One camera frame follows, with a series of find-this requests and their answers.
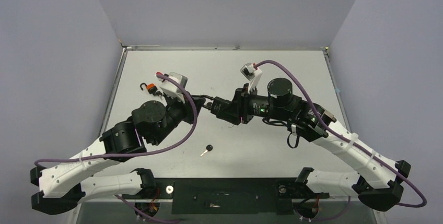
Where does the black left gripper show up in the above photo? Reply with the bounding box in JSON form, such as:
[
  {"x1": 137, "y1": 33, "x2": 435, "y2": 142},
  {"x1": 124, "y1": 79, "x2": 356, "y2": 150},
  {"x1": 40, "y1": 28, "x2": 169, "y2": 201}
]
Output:
[{"x1": 154, "y1": 92, "x2": 209, "y2": 147}]

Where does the black-headed key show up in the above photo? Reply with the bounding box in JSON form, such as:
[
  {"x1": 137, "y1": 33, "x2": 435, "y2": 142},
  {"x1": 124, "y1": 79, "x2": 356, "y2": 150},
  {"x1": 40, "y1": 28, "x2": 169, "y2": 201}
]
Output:
[{"x1": 200, "y1": 144, "x2": 213, "y2": 157}]

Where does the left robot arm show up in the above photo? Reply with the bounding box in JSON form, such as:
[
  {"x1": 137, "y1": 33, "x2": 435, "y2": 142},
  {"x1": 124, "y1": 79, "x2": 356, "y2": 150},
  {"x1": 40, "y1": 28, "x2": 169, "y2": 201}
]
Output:
[{"x1": 30, "y1": 99, "x2": 194, "y2": 215}]

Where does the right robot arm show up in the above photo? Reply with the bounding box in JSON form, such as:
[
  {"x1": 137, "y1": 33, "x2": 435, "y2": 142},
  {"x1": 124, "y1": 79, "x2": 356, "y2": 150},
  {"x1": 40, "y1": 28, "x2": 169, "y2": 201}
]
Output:
[{"x1": 208, "y1": 78, "x2": 411, "y2": 211}]

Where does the orange and black padlock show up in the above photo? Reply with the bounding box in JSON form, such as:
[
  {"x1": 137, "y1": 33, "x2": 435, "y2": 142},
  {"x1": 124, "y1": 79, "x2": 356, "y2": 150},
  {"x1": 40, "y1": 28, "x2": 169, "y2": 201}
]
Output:
[{"x1": 139, "y1": 83, "x2": 158, "y2": 95}]

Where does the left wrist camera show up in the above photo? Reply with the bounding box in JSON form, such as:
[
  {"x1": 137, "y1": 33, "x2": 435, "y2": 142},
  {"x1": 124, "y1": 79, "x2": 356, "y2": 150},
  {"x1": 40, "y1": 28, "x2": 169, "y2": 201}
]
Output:
[{"x1": 156, "y1": 72, "x2": 188, "y2": 103}]

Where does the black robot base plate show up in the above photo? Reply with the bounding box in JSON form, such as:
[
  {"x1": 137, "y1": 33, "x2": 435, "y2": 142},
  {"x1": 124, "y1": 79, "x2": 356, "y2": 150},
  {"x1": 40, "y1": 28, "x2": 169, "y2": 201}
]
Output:
[{"x1": 123, "y1": 178, "x2": 330, "y2": 215}]

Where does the aluminium table edge rail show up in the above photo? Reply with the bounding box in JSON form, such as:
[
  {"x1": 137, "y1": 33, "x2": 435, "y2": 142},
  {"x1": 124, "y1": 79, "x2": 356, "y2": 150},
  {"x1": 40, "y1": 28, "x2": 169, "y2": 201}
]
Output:
[{"x1": 123, "y1": 45, "x2": 329, "y2": 51}]

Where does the key on base plate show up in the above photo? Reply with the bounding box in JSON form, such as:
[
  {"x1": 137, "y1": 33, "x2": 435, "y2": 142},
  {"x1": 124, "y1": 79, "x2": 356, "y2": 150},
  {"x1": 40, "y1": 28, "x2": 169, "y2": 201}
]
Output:
[{"x1": 203, "y1": 201, "x2": 220, "y2": 208}]

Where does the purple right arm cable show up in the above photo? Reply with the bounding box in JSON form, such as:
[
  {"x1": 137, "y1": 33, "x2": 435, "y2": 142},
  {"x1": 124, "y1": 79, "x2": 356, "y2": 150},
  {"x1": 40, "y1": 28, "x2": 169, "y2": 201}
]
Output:
[{"x1": 254, "y1": 60, "x2": 427, "y2": 208}]

